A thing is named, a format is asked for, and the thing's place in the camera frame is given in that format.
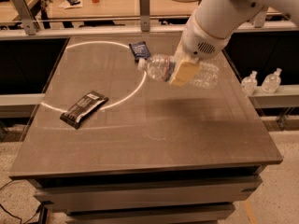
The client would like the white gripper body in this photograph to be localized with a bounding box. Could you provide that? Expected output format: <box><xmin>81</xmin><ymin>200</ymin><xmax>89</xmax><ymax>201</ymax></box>
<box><xmin>181</xmin><ymin>9</ymin><xmax>232</xmax><ymax>60</ymax></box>

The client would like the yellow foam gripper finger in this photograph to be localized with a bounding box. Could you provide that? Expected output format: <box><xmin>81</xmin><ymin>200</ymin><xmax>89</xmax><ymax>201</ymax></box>
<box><xmin>169</xmin><ymin>42</ymin><xmax>201</xmax><ymax>87</ymax></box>

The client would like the clear plastic water bottle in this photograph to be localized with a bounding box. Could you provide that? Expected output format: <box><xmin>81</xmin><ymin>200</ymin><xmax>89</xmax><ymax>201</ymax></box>
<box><xmin>138</xmin><ymin>54</ymin><xmax>220</xmax><ymax>89</ymax></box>

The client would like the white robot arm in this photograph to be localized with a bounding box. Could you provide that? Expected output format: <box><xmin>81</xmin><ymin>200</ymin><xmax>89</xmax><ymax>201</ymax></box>
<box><xmin>169</xmin><ymin>0</ymin><xmax>299</xmax><ymax>86</ymax></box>

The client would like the small clear bottle left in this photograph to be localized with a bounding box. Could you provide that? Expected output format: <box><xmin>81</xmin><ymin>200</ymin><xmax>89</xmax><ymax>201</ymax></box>
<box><xmin>241</xmin><ymin>71</ymin><xmax>257</xmax><ymax>96</ymax></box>

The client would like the small clear bottle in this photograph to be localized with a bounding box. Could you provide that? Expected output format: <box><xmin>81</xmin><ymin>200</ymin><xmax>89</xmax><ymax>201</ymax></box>
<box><xmin>261</xmin><ymin>68</ymin><xmax>281</xmax><ymax>93</ymax></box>
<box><xmin>241</xmin><ymin>71</ymin><xmax>257</xmax><ymax>96</ymax></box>

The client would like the small clear bottle right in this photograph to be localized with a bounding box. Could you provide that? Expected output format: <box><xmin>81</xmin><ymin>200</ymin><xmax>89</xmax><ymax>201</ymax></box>
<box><xmin>261</xmin><ymin>68</ymin><xmax>281</xmax><ymax>93</ymax></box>

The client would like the dark blue snack packet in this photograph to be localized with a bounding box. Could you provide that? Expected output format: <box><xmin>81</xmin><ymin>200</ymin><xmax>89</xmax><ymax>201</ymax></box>
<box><xmin>129</xmin><ymin>41</ymin><xmax>150</xmax><ymax>61</ymax></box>

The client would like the black snack bar wrapper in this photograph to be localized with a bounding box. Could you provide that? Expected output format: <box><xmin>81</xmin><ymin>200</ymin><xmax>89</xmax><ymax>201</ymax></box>
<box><xmin>60</xmin><ymin>91</ymin><xmax>108</xmax><ymax>129</ymax></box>

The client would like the wooden background desk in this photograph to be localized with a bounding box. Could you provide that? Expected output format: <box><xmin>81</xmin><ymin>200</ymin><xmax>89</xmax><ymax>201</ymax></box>
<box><xmin>47</xmin><ymin>0</ymin><xmax>198</xmax><ymax>21</ymax></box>

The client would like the right metal rail bracket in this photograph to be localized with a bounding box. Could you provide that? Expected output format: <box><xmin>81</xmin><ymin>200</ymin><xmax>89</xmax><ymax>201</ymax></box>
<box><xmin>251</xmin><ymin>7</ymin><xmax>268</xmax><ymax>28</ymax></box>

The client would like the metal rail bracket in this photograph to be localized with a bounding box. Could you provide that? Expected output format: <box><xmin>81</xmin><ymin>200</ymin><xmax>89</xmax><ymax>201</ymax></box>
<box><xmin>11</xmin><ymin>0</ymin><xmax>39</xmax><ymax>35</ymax></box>
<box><xmin>139</xmin><ymin>0</ymin><xmax>150</xmax><ymax>32</ymax></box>
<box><xmin>251</xmin><ymin>7</ymin><xmax>268</xmax><ymax>28</ymax></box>

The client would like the middle metal rail bracket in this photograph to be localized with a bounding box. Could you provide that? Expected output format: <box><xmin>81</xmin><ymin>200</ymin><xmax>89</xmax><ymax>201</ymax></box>
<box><xmin>139</xmin><ymin>0</ymin><xmax>150</xmax><ymax>32</ymax></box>

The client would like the grey table base frame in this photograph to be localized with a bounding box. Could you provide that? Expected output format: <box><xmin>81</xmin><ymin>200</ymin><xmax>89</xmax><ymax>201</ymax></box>
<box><xmin>35</xmin><ymin>168</ymin><xmax>262</xmax><ymax>224</ymax></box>

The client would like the left metal rail bracket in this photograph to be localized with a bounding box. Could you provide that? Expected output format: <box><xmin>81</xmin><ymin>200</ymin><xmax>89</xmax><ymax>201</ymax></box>
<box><xmin>11</xmin><ymin>0</ymin><xmax>39</xmax><ymax>35</ymax></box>

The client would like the black floor cable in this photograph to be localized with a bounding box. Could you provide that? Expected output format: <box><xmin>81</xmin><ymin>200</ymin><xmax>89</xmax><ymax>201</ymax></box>
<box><xmin>0</xmin><ymin>179</ymin><xmax>43</xmax><ymax>224</ymax></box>

